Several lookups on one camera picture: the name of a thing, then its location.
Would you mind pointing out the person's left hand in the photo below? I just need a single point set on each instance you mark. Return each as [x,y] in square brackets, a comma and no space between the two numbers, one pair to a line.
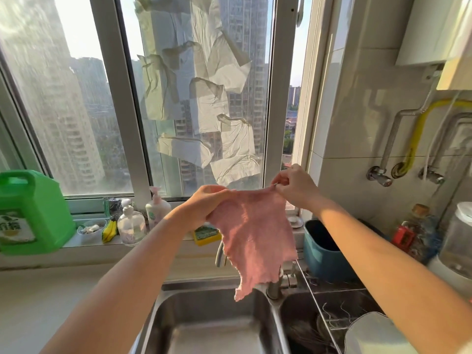
[204,202]

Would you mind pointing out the person's right hand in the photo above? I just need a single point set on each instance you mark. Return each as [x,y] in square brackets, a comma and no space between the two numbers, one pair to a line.
[300,187]

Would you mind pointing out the person's right thumb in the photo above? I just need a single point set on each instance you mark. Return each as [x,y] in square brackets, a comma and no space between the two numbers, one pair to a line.
[284,190]

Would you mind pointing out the person's left thumb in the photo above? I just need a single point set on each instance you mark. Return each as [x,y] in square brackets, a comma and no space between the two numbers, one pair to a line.
[223,190]

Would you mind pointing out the pink dish cloth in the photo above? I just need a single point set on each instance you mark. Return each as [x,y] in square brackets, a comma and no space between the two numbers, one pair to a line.
[254,235]

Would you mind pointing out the person's left forearm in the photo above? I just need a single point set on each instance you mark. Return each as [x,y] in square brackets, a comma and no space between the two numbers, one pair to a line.
[125,283]

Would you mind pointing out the person's right forearm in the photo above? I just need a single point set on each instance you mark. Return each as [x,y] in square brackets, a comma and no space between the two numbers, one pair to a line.
[387,276]

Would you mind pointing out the small round soap dish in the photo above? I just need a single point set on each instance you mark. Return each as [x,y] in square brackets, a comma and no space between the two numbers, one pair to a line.
[295,221]

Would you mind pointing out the yellow and green sponge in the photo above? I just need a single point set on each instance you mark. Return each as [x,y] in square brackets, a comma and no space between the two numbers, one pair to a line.
[206,235]

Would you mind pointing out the white pump bottle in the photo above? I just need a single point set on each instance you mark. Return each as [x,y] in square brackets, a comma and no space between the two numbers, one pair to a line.
[156,213]

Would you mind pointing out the blue plastic container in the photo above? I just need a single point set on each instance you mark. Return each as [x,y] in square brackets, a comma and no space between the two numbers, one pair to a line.
[324,254]

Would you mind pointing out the bunch of white plastic bags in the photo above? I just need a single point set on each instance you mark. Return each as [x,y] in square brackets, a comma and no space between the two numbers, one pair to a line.
[210,95]

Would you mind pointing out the steel sink faucet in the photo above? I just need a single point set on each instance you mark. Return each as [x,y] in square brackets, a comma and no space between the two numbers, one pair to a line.
[274,287]

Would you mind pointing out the clear glass pump bottle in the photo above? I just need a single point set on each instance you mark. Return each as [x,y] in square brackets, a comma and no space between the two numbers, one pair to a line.
[131,226]

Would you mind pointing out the dark steel wool holder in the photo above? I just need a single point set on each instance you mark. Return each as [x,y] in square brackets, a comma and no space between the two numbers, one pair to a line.
[112,208]

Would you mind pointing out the grey pipe with valve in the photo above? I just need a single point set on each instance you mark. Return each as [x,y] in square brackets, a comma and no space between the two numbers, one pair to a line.
[440,143]
[391,140]

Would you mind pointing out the yellow and black scrubber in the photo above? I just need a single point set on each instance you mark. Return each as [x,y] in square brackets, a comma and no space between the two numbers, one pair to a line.
[109,231]

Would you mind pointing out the stainless steel sink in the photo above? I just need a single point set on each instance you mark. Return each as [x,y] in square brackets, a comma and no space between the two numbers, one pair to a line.
[206,324]

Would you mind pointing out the oil bottle with red label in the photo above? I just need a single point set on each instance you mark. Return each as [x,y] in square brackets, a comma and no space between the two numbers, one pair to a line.
[415,235]

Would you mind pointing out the small clear dish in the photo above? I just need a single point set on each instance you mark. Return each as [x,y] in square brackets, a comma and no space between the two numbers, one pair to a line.
[90,228]

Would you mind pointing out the white round plate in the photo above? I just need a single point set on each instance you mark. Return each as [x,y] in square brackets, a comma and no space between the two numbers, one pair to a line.
[376,335]

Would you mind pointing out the white blender jug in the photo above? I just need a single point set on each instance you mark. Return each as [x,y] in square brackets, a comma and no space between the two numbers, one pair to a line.
[457,246]

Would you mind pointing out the green detergent jug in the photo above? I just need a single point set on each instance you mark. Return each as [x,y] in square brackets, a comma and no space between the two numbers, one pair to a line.
[33,213]

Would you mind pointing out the white water heater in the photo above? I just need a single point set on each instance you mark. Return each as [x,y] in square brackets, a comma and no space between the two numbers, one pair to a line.
[427,29]

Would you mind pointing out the white window frame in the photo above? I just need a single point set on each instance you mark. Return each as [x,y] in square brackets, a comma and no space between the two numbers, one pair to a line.
[123,106]

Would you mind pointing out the beige wall cabinet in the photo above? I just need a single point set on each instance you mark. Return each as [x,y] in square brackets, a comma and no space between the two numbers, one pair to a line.
[457,66]

